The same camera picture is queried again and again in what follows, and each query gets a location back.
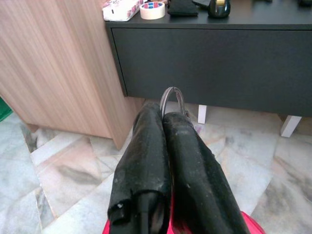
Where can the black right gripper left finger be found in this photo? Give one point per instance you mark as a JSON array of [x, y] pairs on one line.
[[143, 158]]

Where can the black tape dispenser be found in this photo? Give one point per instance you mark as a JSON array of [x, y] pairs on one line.
[[219, 11]]

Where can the green object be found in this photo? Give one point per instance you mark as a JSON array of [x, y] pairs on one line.
[[4, 111]]

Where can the black fabric pouch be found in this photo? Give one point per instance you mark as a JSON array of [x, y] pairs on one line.
[[182, 8]]

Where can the white sideboard leg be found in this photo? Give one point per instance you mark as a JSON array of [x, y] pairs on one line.
[[290, 125], [202, 114]]

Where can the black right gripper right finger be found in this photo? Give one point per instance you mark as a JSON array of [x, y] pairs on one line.
[[200, 175]]

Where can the beige masking tape roll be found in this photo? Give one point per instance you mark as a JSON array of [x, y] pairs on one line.
[[152, 15]]

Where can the black sideboard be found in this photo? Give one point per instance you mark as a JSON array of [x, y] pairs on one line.
[[214, 63]]

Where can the white printed tissue packet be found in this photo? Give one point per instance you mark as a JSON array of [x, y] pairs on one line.
[[119, 11]]

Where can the light wooden cabinet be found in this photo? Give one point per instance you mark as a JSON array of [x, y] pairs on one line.
[[56, 68]]

